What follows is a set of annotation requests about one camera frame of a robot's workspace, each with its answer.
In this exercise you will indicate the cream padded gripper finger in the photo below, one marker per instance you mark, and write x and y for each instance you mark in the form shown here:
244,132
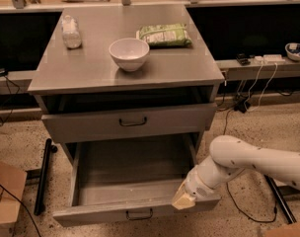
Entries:
182,199

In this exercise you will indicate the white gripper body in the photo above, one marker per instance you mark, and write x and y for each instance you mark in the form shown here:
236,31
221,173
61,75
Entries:
196,186

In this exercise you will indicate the grey drawer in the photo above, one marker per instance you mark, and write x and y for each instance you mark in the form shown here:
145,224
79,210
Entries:
93,126
126,179

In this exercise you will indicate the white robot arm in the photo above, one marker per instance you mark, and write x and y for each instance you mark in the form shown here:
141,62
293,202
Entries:
228,157

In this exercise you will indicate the grey metal drawer cabinet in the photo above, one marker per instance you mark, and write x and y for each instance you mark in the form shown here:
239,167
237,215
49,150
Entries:
87,79

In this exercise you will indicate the grey top drawer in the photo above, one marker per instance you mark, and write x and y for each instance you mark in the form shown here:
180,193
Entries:
93,126

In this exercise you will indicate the black power adapter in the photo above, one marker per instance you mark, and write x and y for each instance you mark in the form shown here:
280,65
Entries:
242,106

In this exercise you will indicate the right black floor bar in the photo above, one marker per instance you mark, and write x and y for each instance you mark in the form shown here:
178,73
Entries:
280,200

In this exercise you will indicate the black floor bar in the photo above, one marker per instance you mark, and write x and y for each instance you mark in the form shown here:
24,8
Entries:
280,200
48,149

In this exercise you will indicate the small black device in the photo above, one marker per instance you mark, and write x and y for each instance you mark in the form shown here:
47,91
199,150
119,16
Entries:
243,59

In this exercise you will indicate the left black floor bar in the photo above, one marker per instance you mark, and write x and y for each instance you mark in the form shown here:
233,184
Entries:
48,149

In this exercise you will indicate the white power strip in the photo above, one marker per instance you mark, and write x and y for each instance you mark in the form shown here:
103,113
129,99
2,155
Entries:
269,59

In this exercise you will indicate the white ceramic bowl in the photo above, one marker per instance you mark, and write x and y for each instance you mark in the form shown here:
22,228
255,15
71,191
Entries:
129,54

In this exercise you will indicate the green chip bag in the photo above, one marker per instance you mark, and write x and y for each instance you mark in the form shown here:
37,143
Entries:
165,35

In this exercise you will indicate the blue white bowl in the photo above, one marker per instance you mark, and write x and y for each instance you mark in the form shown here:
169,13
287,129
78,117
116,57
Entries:
293,51

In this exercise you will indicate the brown cardboard box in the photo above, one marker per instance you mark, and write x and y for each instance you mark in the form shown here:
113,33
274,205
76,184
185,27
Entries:
12,184

